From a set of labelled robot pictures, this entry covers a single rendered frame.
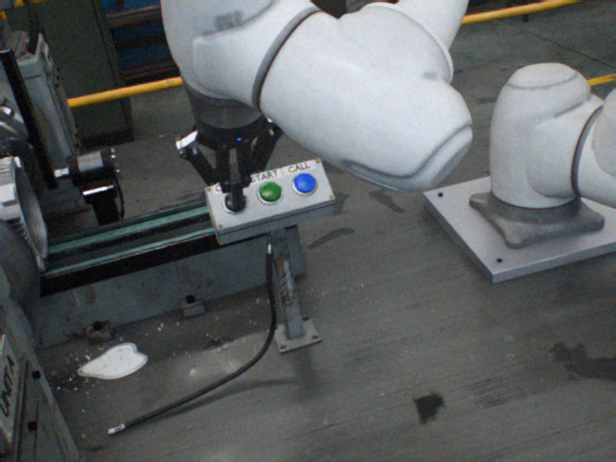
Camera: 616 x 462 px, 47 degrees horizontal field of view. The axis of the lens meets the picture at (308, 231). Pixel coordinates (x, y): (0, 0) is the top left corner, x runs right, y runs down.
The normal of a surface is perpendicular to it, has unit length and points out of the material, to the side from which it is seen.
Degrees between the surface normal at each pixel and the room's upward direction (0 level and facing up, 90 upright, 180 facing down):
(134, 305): 90
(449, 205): 3
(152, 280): 90
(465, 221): 3
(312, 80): 63
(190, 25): 111
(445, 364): 0
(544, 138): 78
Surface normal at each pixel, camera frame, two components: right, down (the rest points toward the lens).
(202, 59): -0.50, 0.76
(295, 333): 0.29, 0.44
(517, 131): -0.66, 0.42
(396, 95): 0.02, -0.24
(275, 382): -0.15, -0.86
